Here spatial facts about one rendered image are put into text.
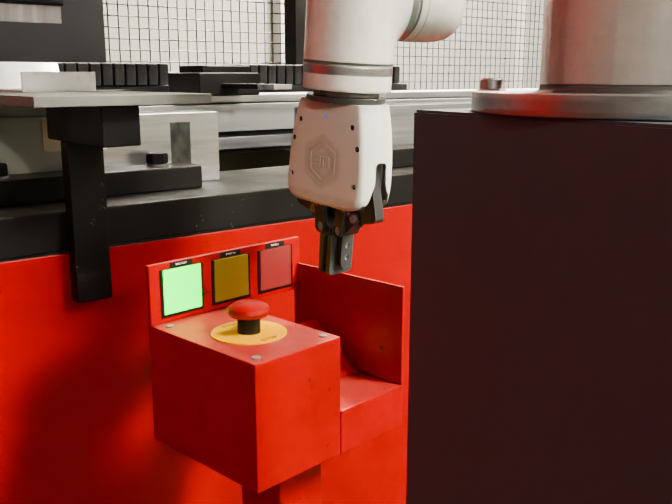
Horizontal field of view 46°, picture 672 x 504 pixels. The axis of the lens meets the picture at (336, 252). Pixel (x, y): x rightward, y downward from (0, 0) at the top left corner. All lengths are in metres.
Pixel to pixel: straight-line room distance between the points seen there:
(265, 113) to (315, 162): 0.74
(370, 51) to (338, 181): 0.12
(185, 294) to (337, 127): 0.23
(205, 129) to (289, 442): 0.52
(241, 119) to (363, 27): 0.76
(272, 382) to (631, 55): 0.43
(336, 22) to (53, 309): 0.44
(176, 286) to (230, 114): 0.69
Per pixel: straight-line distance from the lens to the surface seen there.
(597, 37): 0.39
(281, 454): 0.74
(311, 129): 0.77
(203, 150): 1.12
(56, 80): 0.96
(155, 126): 1.08
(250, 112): 1.48
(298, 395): 0.73
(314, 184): 0.77
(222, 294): 0.84
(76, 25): 1.62
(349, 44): 0.73
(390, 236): 1.19
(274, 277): 0.89
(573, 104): 0.36
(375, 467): 1.30
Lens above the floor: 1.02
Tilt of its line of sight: 12 degrees down
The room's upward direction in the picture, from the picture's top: straight up
